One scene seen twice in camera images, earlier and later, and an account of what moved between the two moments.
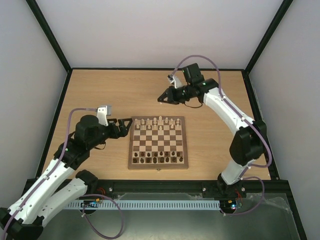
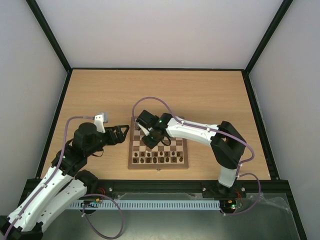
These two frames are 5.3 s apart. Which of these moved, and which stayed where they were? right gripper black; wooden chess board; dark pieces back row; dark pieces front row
Moved: right gripper black
Stayed: dark pieces back row; wooden chess board; dark pieces front row
